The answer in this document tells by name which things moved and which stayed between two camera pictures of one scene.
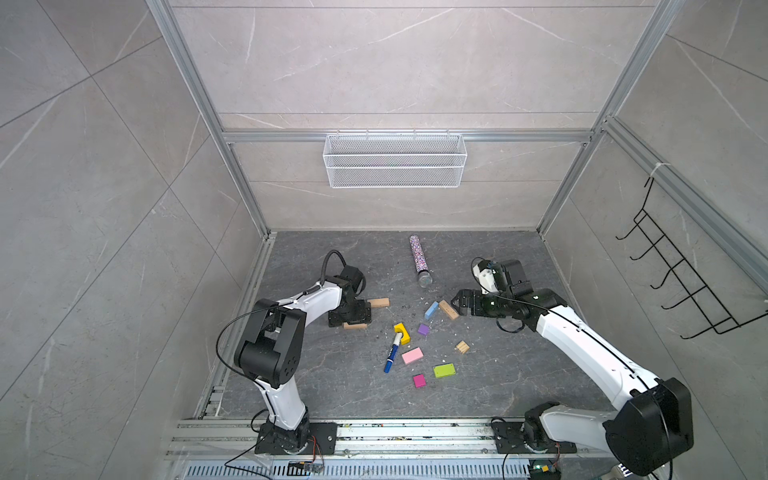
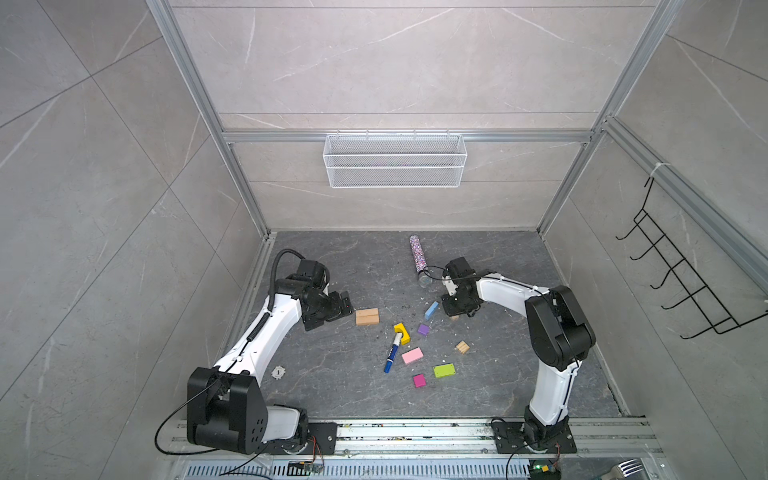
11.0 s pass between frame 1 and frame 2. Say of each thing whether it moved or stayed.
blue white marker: stayed
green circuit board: stayed
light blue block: stayed
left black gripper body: moved
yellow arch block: stayed
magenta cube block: stayed
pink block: stayed
